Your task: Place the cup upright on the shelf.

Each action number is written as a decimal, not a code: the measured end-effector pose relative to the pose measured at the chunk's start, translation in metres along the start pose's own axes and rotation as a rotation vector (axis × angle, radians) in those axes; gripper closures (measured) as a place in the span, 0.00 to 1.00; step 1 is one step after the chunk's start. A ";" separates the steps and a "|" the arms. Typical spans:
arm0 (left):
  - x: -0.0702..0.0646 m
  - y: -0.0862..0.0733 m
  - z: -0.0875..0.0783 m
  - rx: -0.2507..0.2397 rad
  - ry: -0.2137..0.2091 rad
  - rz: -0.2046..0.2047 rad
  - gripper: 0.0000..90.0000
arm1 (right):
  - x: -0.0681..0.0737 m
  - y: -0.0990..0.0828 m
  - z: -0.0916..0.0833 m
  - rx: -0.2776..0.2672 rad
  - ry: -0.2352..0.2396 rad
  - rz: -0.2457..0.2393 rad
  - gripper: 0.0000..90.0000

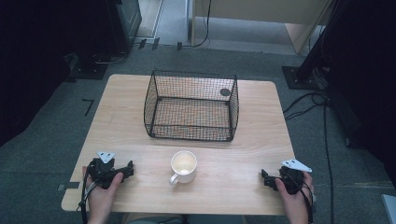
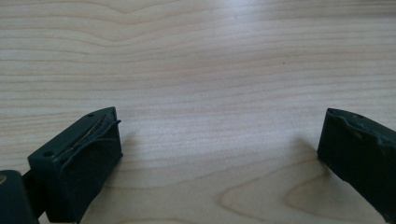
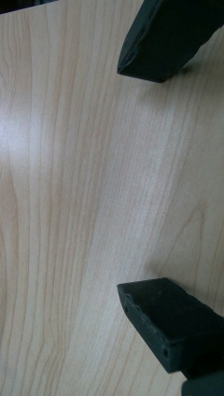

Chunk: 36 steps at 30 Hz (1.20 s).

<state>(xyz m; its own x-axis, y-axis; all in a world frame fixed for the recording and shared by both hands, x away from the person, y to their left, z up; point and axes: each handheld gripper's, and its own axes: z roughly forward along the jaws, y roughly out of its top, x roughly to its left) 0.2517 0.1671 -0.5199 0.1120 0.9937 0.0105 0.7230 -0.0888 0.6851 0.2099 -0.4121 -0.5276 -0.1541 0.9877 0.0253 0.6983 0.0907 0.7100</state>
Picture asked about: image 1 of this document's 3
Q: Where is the black stand base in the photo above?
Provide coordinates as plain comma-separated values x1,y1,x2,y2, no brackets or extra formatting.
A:
64,51,109,83

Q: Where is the black floor cable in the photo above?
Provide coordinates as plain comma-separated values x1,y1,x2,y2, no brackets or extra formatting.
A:
282,89,336,224

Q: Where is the light grey box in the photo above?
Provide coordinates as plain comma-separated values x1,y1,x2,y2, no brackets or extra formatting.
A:
380,193,396,224

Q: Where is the light wooden furniture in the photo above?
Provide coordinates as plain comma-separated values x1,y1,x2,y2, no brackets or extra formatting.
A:
189,0,332,55

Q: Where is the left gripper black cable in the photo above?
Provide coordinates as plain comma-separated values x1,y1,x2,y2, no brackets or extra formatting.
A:
76,161,101,224

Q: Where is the person's left hand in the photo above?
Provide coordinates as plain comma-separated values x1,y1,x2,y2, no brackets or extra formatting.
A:
81,165,125,219

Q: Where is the person's right hand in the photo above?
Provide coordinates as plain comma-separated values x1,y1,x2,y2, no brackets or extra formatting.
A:
274,171,315,219

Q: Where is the black cabinet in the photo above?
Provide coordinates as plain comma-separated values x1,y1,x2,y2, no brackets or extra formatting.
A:
105,0,143,54

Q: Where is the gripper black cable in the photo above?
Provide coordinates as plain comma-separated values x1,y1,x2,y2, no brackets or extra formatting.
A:
76,161,101,224
286,170,316,224

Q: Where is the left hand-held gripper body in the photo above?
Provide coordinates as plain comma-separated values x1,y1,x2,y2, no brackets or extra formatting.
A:
88,150,126,190

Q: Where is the person's lap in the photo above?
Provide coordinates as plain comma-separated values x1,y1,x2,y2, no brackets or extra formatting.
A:
121,212,189,224

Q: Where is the black wire mesh basket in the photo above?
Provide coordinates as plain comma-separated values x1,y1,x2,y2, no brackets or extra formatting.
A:
143,69,240,143

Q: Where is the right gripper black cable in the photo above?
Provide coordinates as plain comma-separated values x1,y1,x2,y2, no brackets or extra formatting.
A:
286,170,316,224

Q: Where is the black hanging cable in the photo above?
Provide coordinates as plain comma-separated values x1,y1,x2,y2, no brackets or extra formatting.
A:
182,0,213,49

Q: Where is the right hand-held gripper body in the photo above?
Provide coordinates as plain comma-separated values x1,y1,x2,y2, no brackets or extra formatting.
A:
274,159,313,196

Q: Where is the white cup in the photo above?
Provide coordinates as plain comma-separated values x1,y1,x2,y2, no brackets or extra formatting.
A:
168,149,199,188

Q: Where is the grey tape strip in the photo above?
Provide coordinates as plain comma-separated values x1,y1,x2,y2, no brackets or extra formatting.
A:
57,181,81,191

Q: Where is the black stand with base plate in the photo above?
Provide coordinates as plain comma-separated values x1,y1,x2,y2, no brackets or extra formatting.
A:
281,0,347,91

